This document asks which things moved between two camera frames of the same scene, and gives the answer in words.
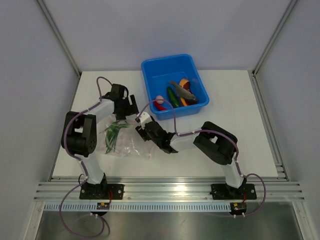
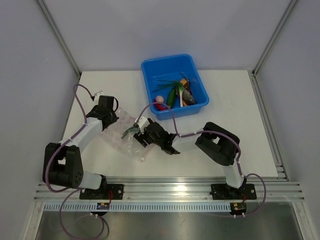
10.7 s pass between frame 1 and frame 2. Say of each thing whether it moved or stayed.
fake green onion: moved
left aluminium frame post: stayed
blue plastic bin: stayed
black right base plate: stayed
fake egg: stayed
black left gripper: moved
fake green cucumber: moved
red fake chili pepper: stayed
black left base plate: stayed
